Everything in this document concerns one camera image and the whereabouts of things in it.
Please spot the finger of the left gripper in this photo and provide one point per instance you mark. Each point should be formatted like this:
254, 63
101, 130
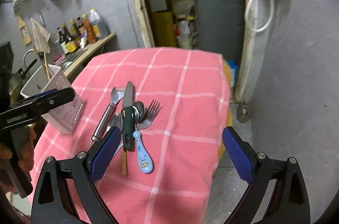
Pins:
42, 105
41, 94

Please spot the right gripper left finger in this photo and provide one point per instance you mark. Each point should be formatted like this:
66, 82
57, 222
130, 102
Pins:
53, 203

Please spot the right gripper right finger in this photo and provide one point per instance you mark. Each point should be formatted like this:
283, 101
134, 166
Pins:
289, 200

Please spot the white perforated utensil holder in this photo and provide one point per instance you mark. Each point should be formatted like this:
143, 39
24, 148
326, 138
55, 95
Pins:
65, 105

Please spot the purple chopstick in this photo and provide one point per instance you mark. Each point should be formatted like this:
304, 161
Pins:
42, 57

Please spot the wooden chopstick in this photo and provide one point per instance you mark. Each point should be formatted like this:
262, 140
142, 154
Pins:
124, 162

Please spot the steel wok pot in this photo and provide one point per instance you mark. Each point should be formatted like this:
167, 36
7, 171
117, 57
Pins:
16, 83

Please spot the steel sink faucet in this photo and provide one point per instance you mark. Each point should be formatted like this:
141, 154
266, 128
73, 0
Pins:
28, 56

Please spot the dark sauce bottle yellow label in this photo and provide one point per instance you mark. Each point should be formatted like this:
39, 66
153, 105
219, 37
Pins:
69, 39

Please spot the black pump bottle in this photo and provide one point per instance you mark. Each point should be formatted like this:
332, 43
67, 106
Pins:
62, 41

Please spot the beige hanging dish cloth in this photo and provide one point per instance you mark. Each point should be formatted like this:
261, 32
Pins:
41, 36

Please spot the steel vegetable peeler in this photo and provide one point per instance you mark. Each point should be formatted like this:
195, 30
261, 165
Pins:
117, 94

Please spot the orange oil bottle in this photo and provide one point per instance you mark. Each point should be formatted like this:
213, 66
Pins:
91, 36

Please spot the large steel ladle spoon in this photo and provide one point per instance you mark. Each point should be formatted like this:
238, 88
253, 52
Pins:
116, 121

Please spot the large soy sauce jug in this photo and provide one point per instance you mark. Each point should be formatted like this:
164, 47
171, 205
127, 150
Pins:
98, 24

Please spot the blue ceramic spoon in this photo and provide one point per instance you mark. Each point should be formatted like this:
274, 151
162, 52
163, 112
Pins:
144, 160

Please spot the steel fork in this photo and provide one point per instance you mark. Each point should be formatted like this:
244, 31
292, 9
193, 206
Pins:
150, 114

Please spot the pink checked tablecloth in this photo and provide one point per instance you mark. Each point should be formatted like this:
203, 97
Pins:
183, 141

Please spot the grey cabinet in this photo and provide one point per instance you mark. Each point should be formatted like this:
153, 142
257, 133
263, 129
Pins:
220, 27

